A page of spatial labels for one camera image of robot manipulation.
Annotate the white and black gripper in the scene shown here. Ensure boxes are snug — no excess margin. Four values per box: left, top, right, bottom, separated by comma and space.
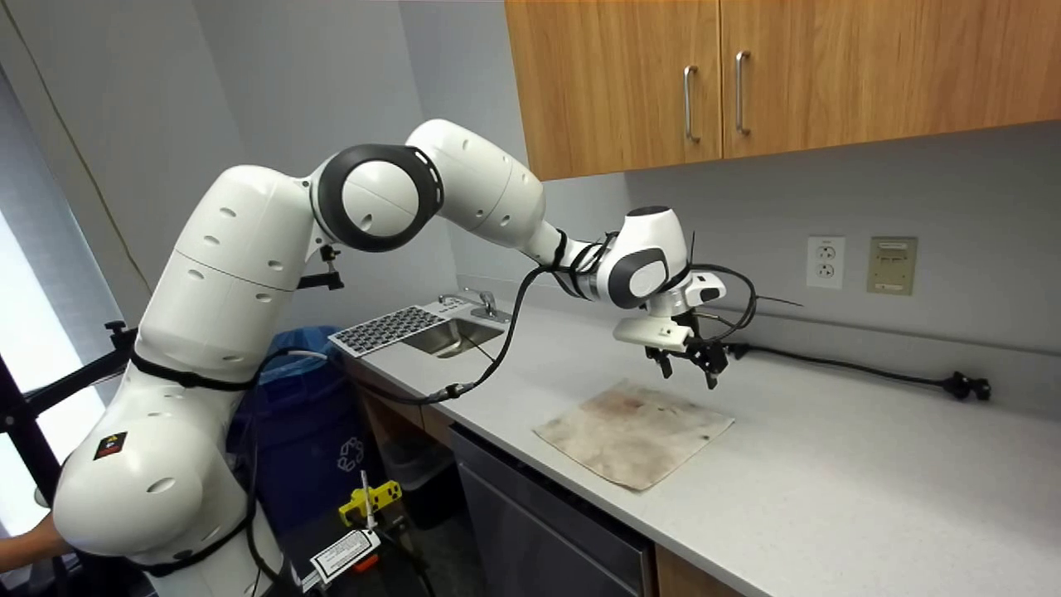
612, 271, 727, 384

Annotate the stained beige cloth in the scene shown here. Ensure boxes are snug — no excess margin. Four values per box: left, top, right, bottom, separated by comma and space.
535, 380, 732, 493

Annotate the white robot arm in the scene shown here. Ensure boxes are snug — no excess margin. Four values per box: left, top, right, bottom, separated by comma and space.
51, 118, 727, 570

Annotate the stainless steel sink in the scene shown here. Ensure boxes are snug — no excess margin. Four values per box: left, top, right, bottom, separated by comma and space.
406, 317, 497, 357

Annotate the black dishwasher front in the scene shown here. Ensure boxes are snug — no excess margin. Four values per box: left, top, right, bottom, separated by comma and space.
452, 428, 654, 597

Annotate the wooden upper cabinet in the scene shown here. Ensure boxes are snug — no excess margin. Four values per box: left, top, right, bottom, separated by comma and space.
504, 0, 1061, 180

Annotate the metal dish drying rack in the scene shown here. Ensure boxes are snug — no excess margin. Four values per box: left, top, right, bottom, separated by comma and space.
327, 305, 436, 357

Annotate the yellow clamp tool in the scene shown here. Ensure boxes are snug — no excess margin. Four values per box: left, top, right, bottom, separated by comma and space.
338, 482, 405, 526

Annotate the blue recycling bin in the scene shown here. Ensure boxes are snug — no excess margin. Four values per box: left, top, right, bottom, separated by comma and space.
224, 326, 380, 537

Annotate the white wall outlet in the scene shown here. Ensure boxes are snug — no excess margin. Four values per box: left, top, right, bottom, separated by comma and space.
806, 234, 845, 289

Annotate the beige wall plate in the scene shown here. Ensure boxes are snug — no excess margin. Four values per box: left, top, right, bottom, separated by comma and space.
866, 234, 918, 294

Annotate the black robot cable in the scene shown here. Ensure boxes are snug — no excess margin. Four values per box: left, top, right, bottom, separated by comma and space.
424, 262, 557, 405

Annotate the black power cable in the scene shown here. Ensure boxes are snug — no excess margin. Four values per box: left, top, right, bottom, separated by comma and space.
722, 342, 995, 405

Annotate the black camera tripod stand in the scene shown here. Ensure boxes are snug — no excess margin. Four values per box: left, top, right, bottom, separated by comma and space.
0, 323, 136, 505

